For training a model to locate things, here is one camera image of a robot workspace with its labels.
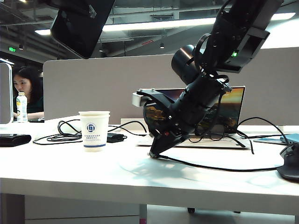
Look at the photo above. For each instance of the black power adapter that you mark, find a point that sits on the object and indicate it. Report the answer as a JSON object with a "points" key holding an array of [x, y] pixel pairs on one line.
{"points": [[115, 137]]}

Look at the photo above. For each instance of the white paper cup blue logo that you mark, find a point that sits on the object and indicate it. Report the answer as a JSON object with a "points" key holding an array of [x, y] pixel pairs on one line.
{"points": [[94, 135], [93, 112]]}

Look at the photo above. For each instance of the black caster wheel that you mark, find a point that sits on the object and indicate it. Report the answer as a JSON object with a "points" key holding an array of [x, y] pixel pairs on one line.
{"points": [[190, 210]]}

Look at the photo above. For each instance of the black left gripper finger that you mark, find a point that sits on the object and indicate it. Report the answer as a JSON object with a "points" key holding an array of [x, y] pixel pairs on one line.
{"points": [[92, 12]]}

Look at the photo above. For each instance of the black wallet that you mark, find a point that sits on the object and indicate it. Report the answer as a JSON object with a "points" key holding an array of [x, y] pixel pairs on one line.
{"points": [[14, 141]]}

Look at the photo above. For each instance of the grey desk divider panel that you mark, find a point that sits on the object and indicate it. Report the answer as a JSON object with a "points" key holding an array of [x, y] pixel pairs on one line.
{"points": [[93, 88]]}

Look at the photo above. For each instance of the black computer mouse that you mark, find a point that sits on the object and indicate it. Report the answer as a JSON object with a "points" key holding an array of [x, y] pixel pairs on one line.
{"points": [[290, 165]]}

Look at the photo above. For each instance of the red hanging sign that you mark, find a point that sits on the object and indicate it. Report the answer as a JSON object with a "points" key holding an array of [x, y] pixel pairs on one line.
{"points": [[147, 42]]}

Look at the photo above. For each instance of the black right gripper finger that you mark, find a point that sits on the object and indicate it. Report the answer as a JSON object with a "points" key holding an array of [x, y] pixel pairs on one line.
{"points": [[172, 142], [160, 142]]}

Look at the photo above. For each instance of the dark-haired seated person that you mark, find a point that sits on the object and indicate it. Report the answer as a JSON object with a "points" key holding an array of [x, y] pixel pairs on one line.
{"points": [[30, 81]]}

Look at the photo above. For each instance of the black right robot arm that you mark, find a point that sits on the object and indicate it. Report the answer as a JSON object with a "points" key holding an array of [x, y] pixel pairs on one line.
{"points": [[238, 28]]}

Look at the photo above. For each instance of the silver open laptop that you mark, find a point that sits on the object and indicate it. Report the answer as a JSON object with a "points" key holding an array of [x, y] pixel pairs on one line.
{"points": [[233, 102]]}

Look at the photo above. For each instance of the black round eyeglasses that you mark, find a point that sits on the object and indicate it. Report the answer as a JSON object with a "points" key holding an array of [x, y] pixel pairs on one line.
{"points": [[252, 149]]}

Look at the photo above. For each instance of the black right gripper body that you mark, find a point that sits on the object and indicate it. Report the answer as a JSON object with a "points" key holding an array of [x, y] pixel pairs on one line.
{"points": [[187, 114]]}

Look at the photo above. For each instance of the green exit sign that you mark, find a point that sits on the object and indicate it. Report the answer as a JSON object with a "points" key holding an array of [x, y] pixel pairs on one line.
{"points": [[12, 49]]}

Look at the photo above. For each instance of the grey white monitor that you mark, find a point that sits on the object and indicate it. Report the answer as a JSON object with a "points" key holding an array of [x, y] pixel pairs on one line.
{"points": [[5, 93]]}

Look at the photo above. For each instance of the white yellow drink bottle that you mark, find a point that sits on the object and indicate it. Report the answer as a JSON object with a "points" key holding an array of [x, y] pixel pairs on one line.
{"points": [[21, 109]]}

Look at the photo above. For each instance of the black ceiling spot lamp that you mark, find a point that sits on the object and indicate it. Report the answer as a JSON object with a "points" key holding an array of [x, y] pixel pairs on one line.
{"points": [[161, 45], [21, 47]]}

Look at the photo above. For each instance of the long ceiling light bar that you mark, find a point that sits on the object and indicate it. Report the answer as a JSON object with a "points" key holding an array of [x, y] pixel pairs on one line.
{"points": [[151, 24]]}

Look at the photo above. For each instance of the grey under-desk cabinet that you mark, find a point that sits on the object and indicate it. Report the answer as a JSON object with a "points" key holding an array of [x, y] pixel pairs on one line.
{"points": [[70, 207]]}

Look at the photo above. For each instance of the blue-grey USB hub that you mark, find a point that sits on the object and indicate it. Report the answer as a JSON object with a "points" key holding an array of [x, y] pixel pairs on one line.
{"points": [[292, 138]]}

